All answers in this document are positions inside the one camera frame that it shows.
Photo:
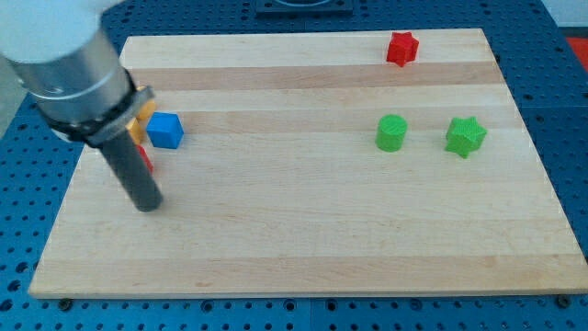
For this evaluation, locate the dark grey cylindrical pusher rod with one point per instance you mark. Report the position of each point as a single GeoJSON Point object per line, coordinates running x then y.
{"type": "Point", "coordinates": [126, 162]}

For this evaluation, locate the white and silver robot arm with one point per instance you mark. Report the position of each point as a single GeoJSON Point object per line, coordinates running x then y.
{"type": "Point", "coordinates": [63, 57]}

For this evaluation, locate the yellow block behind arm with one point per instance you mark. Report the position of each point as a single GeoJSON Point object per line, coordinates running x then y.
{"type": "Point", "coordinates": [147, 104]}

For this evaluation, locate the yellow hexagon block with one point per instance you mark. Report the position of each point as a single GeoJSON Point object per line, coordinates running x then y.
{"type": "Point", "coordinates": [136, 131]}

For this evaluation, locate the red cylinder block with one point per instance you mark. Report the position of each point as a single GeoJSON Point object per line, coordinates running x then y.
{"type": "Point", "coordinates": [145, 158]}

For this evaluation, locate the blue cube block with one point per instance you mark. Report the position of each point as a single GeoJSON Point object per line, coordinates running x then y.
{"type": "Point", "coordinates": [165, 130]}

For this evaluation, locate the light wooden board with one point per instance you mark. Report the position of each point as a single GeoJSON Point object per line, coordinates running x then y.
{"type": "Point", "coordinates": [278, 189]}

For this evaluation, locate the green cylinder block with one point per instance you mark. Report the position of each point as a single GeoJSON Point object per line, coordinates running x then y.
{"type": "Point", "coordinates": [391, 133]}

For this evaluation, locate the red star block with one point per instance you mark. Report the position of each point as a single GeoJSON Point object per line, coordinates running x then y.
{"type": "Point", "coordinates": [402, 49]}

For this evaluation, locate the green star block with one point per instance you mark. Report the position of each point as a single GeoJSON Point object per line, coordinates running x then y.
{"type": "Point", "coordinates": [464, 136]}

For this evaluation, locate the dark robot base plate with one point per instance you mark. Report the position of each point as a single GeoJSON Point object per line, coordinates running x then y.
{"type": "Point", "coordinates": [302, 7]}

